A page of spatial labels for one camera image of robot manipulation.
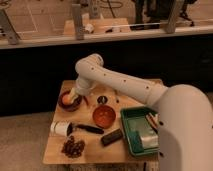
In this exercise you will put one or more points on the red chili pepper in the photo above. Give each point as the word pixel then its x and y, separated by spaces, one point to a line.
pixel 86 100

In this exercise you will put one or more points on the dark brown bowl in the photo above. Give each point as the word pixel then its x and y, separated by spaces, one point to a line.
pixel 70 108

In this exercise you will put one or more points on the orange-red bowl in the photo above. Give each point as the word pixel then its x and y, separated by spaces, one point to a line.
pixel 104 116

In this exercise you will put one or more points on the green plastic tray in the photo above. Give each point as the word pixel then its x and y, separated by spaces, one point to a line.
pixel 134 122

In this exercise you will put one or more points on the small round metal tin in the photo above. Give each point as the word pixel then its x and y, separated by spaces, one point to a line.
pixel 102 100

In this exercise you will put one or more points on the grey metal post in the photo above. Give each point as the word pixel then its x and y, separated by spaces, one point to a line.
pixel 78 23
pixel 173 16
pixel 8 29

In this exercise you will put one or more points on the right grey metal post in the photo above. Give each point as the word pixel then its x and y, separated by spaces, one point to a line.
pixel 173 16

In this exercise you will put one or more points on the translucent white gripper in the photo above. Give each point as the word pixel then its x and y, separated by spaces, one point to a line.
pixel 82 87

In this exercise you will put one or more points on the left grey metal post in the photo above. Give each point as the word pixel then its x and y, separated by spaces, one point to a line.
pixel 8 29

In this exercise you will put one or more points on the metal spoon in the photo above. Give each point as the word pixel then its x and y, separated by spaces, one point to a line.
pixel 116 96

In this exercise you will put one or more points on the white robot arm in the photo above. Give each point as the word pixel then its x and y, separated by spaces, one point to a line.
pixel 185 114

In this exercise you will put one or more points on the orange fruit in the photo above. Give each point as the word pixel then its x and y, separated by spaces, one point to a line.
pixel 66 99

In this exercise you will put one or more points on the clear plastic bag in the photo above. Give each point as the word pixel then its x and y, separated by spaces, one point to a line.
pixel 149 138

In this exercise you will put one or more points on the middle grey metal post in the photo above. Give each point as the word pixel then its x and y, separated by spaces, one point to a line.
pixel 78 23

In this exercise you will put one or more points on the white mug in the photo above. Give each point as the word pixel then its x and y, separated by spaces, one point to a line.
pixel 61 128

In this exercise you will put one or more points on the dark brown rectangular block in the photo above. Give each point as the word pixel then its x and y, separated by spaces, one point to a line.
pixel 111 137

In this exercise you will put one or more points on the background wooden table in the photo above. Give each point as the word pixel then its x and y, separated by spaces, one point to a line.
pixel 99 26

